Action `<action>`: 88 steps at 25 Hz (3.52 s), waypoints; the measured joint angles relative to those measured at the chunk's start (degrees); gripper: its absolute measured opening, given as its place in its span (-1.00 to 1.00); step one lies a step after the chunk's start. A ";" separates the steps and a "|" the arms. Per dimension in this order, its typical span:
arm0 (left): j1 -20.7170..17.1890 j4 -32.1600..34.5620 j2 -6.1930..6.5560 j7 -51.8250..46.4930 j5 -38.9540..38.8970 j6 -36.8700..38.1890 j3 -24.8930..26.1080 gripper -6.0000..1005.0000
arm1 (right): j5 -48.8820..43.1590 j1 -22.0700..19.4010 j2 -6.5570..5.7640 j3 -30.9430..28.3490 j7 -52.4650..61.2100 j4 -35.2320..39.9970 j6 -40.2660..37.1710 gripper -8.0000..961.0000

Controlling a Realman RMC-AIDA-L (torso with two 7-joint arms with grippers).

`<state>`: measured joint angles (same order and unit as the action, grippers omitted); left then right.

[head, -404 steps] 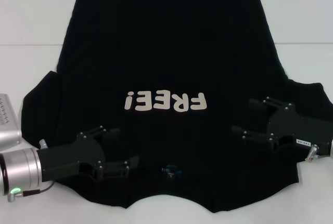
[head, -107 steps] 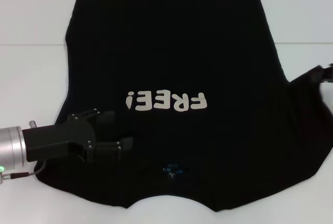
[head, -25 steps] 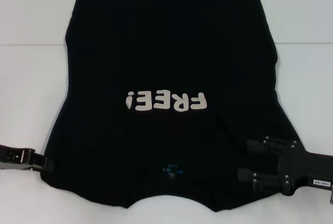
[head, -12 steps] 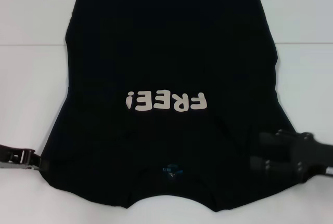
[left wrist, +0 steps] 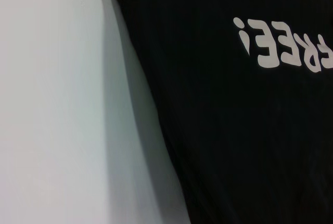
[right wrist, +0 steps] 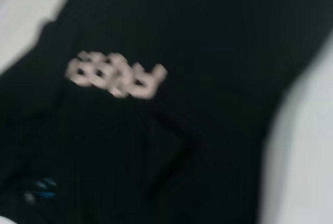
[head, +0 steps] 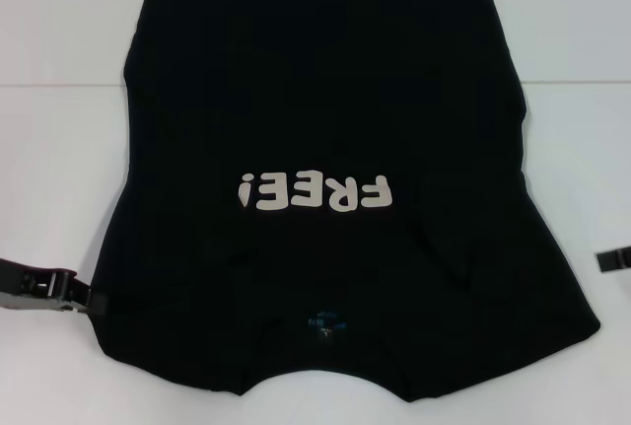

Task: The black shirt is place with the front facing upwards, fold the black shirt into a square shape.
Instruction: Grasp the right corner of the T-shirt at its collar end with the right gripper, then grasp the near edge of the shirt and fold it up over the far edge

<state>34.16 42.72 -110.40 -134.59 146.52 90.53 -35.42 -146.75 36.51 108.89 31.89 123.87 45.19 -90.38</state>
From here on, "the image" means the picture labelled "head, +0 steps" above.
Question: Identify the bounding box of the black t-shirt with FREE print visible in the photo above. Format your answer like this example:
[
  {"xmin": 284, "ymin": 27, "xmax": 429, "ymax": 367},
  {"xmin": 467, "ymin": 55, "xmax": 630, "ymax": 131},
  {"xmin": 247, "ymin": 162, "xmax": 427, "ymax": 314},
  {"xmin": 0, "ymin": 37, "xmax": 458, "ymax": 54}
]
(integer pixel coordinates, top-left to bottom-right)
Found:
[{"xmin": 91, "ymin": 0, "xmax": 603, "ymax": 394}]

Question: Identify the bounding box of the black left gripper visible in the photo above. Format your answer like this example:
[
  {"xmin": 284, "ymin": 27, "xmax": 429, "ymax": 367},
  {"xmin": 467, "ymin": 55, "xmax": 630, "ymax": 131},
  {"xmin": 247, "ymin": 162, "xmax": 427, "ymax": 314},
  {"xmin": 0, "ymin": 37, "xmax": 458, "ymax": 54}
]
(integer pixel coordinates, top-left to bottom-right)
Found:
[{"xmin": 0, "ymin": 255, "xmax": 107, "ymax": 316}]

